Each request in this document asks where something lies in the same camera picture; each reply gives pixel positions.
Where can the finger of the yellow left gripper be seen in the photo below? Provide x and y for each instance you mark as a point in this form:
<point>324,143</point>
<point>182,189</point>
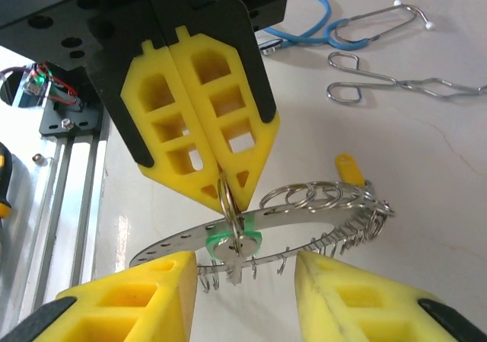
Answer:
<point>258,83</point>
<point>110,90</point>

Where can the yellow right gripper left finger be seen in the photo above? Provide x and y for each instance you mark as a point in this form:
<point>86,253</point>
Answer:
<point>114,311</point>

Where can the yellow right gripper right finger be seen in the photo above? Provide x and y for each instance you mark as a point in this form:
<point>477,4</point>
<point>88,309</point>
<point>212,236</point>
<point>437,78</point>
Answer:
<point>365,311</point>

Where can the metal keyring disc with rings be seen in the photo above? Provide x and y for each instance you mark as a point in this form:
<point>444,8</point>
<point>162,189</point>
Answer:
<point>289,220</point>

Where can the key with yellow tag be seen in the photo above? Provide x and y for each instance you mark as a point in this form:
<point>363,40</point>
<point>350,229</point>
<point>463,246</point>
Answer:
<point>350,168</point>

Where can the key with green tag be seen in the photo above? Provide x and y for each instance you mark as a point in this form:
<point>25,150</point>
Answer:
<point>247,243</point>

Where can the blue stethoscope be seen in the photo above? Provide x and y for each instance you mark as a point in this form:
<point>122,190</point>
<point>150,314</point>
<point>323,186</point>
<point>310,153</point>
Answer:
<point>328,8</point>

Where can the yellow black pliers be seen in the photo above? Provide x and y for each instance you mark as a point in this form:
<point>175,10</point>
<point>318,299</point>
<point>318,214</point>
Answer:
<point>4,189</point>

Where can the aluminium rail beam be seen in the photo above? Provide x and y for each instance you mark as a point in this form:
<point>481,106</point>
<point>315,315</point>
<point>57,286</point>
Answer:
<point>72,189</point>

